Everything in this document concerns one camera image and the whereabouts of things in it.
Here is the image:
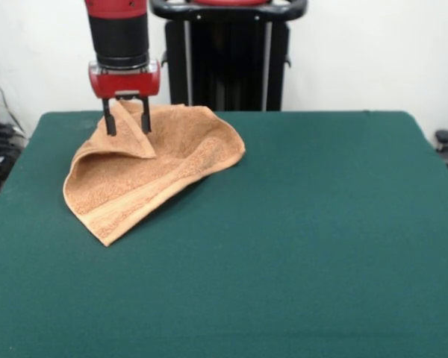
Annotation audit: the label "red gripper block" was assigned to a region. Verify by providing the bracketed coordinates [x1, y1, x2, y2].
[87, 59, 163, 136]

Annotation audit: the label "tan terry towel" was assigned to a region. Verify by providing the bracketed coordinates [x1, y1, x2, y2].
[62, 99, 247, 248]

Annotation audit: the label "dark green table cloth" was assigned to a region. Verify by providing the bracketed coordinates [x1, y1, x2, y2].
[0, 110, 448, 358]

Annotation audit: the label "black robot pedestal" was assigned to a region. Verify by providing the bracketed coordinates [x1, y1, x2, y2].
[148, 0, 308, 113]

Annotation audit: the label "black cable bundle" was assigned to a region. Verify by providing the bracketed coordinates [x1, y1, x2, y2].
[0, 122, 28, 154]

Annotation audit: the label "grey wall cables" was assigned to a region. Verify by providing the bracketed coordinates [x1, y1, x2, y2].
[0, 68, 27, 139]

